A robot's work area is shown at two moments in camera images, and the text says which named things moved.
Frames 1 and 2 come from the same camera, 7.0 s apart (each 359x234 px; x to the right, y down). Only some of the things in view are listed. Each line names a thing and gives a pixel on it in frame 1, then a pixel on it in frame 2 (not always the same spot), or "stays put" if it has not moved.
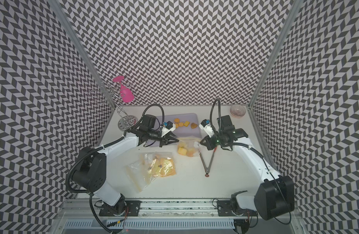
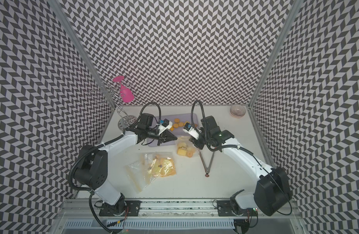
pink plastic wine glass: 126,94 stays put
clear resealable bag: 189,146 stays put
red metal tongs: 207,169 stays put
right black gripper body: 213,142 to 200,143
